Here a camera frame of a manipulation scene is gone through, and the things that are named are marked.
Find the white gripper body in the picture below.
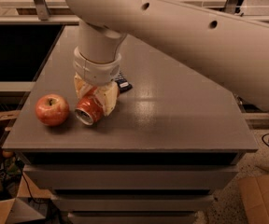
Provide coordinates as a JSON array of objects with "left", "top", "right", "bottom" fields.
[{"left": 73, "top": 48, "right": 121, "bottom": 86}]

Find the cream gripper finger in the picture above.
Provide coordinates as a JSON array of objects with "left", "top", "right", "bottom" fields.
[
  {"left": 74, "top": 74, "right": 94, "bottom": 99},
  {"left": 94, "top": 81, "right": 119, "bottom": 116}
]

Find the grey drawer cabinet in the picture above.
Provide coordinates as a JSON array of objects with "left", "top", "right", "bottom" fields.
[{"left": 5, "top": 26, "right": 257, "bottom": 224}]

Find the cardboard box right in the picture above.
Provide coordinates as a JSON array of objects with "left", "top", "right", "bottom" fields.
[{"left": 238, "top": 175, "right": 269, "bottom": 224}]

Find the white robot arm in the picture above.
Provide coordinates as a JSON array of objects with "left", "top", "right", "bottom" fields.
[{"left": 65, "top": 0, "right": 269, "bottom": 113}]

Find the red coke can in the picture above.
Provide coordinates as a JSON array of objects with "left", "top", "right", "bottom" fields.
[{"left": 75, "top": 93, "right": 107, "bottom": 126}]

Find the red apple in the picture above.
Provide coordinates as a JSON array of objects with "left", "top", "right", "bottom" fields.
[{"left": 35, "top": 94, "right": 69, "bottom": 127}]

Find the dark blue snack bar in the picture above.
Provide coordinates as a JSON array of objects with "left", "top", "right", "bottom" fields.
[{"left": 115, "top": 72, "right": 133, "bottom": 93}]

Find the cardboard box lower left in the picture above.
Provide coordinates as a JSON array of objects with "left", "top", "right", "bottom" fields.
[{"left": 0, "top": 174, "right": 51, "bottom": 224}]

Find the metal frame rail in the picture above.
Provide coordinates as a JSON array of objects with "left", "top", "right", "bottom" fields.
[{"left": 0, "top": 0, "right": 269, "bottom": 26}]

